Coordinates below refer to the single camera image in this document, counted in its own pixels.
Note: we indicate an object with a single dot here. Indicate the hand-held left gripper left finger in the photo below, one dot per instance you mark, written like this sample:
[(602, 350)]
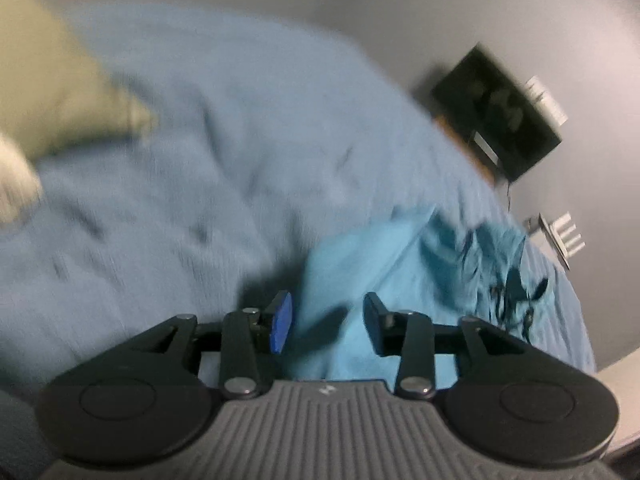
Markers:
[(281, 321)]

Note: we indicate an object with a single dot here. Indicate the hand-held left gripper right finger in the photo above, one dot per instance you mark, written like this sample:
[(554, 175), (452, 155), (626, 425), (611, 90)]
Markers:
[(375, 321)]

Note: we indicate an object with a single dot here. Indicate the teal zip-up hooded jacket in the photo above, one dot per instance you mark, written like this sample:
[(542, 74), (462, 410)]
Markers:
[(360, 270)]

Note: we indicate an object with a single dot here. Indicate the white side cabinet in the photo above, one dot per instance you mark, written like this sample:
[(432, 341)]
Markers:
[(534, 225)]

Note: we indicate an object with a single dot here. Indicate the blue bed cover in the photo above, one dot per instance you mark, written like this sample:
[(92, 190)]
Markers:
[(200, 135)]

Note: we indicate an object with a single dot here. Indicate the white router with antennas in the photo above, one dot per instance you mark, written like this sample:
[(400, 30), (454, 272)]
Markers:
[(562, 240)]

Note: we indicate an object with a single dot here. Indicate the wooden television stand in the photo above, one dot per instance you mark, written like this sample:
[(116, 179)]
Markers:
[(452, 131)]

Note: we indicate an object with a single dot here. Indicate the black flat screen television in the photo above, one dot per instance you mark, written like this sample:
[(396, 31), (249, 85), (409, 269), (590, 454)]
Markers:
[(495, 110)]

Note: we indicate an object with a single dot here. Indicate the white fuzzy cloth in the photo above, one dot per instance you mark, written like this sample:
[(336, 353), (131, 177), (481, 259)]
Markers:
[(14, 180)]

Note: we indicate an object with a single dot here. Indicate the olive green cloth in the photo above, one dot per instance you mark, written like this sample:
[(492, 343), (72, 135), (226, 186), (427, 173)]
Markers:
[(55, 85)]

